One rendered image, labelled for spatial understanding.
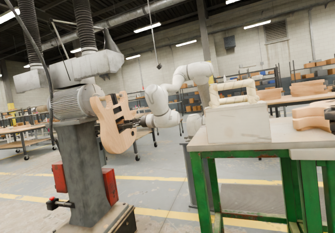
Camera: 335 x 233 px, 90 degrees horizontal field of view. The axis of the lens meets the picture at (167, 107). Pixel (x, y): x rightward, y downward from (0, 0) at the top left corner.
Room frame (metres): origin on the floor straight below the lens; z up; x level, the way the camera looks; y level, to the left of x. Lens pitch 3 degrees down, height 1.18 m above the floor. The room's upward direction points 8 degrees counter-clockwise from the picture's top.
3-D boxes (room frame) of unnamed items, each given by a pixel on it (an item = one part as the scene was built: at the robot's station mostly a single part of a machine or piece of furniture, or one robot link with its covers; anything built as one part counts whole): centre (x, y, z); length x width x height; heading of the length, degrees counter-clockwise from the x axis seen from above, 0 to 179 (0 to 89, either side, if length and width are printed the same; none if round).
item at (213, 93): (0.81, -0.23, 1.15); 0.03 x 0.03 x 0.09
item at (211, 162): (1.32, -0.29, 0.45); 0.05 x 0.05 x 0.90; 69
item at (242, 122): (0.83, -0.32, 1.02); 0.27 x 0.15 x 0.17; 69
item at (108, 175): (1.52, 0.70, 0.49); 0.25 x 0.12 x 0.37; 69
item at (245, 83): (0.78, -0.31, 1.20); 0.20 x 0.03 x 0.03; 67
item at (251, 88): (0.75, -0.38, 1.15); 0.03 x 0.03 x 0.09
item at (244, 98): (0.93, -0.37, 1.12); 0.20 x 0.03 x 0.03; 67
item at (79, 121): (1.36, 0.76, 1.11); 0.36 x 0.24 x 0.04; 69
